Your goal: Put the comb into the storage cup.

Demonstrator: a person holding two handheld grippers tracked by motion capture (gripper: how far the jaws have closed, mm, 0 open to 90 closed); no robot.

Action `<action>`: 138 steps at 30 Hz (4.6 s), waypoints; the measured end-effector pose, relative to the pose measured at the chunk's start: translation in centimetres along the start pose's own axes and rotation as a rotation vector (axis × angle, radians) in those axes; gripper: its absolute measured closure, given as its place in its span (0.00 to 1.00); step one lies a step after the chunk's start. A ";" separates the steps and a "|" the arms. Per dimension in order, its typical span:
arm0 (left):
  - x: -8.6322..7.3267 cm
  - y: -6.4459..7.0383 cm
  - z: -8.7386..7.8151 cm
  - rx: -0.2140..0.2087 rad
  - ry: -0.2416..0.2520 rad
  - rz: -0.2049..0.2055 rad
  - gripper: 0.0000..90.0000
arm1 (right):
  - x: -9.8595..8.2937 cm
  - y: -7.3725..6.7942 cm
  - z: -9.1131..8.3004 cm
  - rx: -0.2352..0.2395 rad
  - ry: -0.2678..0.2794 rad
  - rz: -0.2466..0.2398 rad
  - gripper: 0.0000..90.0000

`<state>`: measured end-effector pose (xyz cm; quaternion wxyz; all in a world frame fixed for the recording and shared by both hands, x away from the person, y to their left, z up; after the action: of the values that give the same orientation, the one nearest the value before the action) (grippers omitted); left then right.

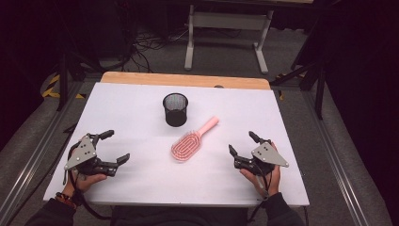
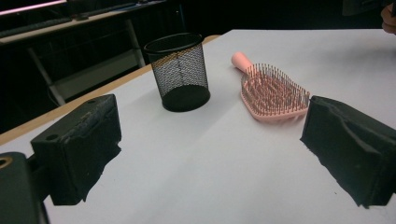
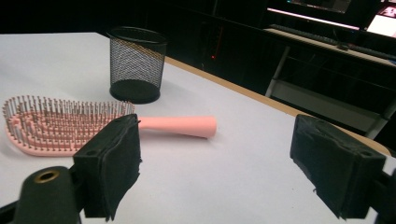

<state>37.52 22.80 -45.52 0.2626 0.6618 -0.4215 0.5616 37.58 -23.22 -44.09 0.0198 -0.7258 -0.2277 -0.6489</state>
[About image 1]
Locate white table cover sheet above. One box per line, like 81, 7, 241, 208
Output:
42, 82, 311, 208

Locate black metal stand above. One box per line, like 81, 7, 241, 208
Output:
56, 51, 106, 112
270, 55, 327, 121

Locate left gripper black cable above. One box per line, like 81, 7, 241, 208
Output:
62, 142, 113, 220

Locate aluminium floor rail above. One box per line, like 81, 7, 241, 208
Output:
301, 89, 375, 226
0, 82, 85, 222

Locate black mesh pen holder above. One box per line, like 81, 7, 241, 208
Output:
162, 92, 189, 128

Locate person's left hand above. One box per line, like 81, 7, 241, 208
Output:
61, 137, 108, 200

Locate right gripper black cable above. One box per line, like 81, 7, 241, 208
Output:
247, 161, 272, 224

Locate person's dark lap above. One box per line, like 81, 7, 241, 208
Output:
109, 205, 252, 226

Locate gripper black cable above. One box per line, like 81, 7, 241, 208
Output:
62, 142, 113, 220
247, 161, 272, 224

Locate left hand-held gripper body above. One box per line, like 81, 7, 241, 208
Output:
63, 133, 120, 177

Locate wooden table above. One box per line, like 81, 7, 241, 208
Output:
100, 71, 272, 91

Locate black floor cables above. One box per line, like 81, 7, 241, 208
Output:
103, 26, 191, 73

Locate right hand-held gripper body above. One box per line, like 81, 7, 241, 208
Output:
233, 141, 290, 177

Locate person's right hand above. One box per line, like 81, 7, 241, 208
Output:
239, 142, 282, 199

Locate pink hairbrush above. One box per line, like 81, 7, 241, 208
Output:
170, 116, 220, 163

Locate yellow black hazard tape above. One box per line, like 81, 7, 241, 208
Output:
275, 73, 307, 102
41, 73, 87, 100

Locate red and black bracelet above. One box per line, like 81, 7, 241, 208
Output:
55, 191, 78, 210

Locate white metal desk frame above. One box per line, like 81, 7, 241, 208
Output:
184, 0, 276, 75

